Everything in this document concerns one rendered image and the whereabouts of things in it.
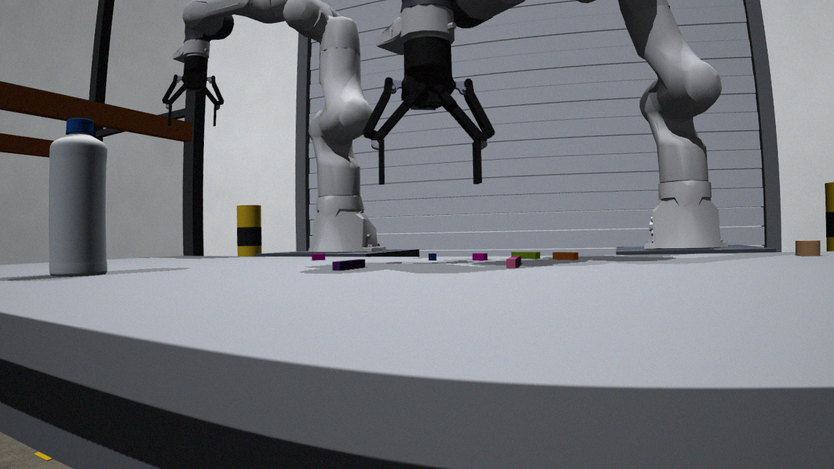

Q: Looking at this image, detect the white plastic bottle with blue cap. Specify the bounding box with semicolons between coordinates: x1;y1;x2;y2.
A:
49;118;108;276

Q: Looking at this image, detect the orange rod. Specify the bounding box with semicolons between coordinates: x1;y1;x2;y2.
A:
553;252;579;260

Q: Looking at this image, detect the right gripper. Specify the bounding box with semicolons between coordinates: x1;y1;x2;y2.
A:
162;55;224;126

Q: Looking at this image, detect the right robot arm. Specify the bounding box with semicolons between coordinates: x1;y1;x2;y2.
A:
173;0;386;252

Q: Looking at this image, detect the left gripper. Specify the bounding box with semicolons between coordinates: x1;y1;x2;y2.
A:
364;36;495;184

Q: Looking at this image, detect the lime green rod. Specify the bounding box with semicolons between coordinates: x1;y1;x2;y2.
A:
511;251;540;259

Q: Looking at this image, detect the brown cylinder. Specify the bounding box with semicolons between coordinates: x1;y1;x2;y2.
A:
796;240;820;256

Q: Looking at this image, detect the dark purple rod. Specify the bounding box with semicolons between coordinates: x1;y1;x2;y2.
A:
332;259;366;271

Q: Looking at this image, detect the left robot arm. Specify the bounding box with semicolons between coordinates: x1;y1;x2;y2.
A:
376;0;728;248

